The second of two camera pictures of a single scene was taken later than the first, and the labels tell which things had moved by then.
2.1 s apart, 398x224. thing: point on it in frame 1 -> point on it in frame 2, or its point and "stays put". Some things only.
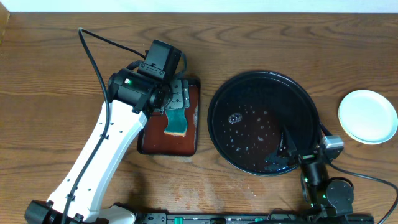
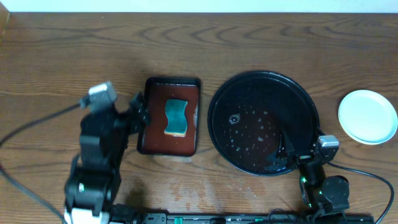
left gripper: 183,95 -> 143,115
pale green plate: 367,117 stays put
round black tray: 246,117 stays put
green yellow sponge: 177,122 stays put
